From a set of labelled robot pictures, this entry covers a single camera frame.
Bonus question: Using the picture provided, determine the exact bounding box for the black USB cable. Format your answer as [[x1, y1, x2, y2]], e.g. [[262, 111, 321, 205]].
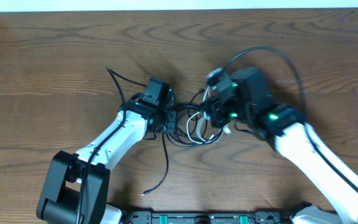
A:
[[140, 87, 224, 197]]

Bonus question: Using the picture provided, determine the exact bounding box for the white USB cable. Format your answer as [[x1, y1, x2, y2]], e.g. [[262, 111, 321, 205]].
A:
[[186, 85, 232, 144]]

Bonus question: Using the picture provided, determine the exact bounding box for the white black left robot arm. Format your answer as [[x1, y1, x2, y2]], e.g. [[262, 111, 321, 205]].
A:
[[36, 96, 176, 223]]

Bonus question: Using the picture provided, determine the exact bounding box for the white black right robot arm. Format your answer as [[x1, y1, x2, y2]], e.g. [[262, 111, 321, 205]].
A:
[[201, 67, 358, 223]]

